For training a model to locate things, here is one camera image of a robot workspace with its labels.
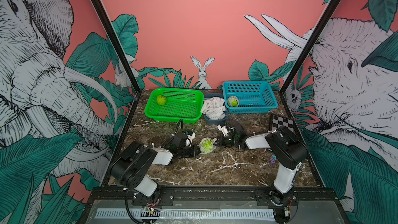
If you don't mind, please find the green custard apple front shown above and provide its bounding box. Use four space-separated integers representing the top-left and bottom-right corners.
201 141 214 153

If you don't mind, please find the white foam net sleeve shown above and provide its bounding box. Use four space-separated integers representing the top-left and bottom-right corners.
227 95 239 107
199 138 217 154

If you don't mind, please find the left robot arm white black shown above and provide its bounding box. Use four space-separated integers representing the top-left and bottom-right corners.
110 131 201 202

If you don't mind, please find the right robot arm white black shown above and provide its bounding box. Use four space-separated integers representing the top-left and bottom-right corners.
217 122 308 195

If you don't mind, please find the stack of white foam nets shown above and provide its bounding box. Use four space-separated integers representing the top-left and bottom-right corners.
201 96 226 120

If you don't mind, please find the dark blue small bin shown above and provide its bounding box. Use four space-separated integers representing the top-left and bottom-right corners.
201 93 229 125

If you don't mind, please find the small purple object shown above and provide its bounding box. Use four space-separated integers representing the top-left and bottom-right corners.
269 156 277 164

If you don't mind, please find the black white checkerboard plate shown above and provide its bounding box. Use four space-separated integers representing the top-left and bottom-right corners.
269 114 296 133

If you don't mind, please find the bright green plastic basket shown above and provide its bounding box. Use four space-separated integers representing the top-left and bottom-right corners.
145 88 204 123

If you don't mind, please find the teal plastic basket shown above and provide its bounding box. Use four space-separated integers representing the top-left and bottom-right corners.
222 81 278 114

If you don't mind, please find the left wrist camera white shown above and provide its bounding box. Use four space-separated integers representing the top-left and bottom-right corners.
186 132 196 146

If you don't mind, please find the black front mounting rail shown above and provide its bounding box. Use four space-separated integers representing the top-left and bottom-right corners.
88 185 338 207

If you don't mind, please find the white slotted cable duct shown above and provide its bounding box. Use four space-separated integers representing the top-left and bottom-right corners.
94 208 276 222

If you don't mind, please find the black left frame post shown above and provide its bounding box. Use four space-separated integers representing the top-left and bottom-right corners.
90 0 141 93

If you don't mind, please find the black frame post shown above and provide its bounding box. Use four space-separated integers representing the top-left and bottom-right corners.
90 0 141 93
279 0 341 94

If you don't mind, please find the black right frame post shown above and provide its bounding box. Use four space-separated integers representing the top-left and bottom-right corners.
279 0 341 94

